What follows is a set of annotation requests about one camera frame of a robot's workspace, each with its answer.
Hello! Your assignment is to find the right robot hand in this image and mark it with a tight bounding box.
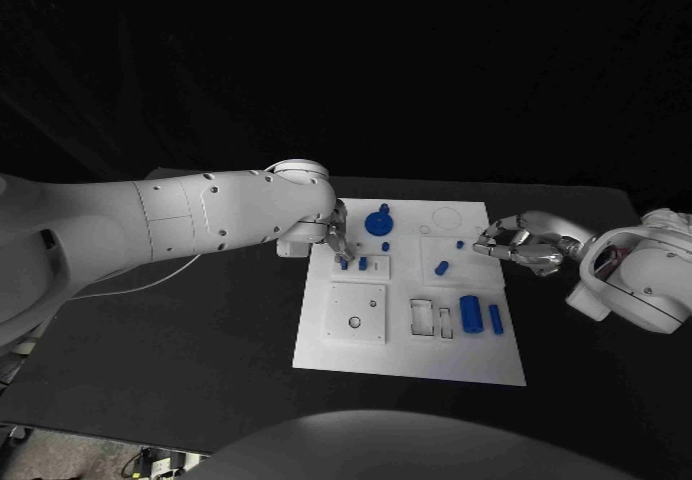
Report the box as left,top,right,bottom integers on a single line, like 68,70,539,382
471,210,597,278

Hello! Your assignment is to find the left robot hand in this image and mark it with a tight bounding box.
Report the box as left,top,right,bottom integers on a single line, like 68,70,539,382
321,199,358,263

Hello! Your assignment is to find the white task board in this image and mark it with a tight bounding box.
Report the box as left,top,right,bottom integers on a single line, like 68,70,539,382
291,197,528,387

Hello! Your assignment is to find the blue gear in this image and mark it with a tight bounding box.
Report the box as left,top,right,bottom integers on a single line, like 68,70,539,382
363,202,396,237

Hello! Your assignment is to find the thick long blue cylinder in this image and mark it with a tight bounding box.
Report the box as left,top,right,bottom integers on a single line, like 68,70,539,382
458,295,484,335

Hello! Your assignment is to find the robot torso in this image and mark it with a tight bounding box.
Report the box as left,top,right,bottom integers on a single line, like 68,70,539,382
180,409,642,480

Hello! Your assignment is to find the white cable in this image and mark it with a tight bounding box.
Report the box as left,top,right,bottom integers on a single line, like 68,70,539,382
69,253,203,301

